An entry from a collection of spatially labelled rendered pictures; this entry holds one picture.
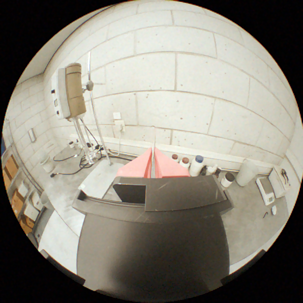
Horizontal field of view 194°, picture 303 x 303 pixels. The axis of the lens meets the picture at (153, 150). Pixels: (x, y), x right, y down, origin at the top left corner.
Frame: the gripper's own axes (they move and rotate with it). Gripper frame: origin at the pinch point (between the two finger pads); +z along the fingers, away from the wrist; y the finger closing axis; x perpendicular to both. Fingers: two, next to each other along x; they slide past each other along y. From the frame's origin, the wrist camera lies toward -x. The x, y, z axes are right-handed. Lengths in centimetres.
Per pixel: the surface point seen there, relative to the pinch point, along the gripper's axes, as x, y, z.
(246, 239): 35, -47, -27
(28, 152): 25, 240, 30
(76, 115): -4.3, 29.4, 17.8
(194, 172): 31.2, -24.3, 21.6
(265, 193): 31, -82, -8
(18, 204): 58, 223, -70
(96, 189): 33.8, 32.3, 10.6
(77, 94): -12.5, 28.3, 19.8
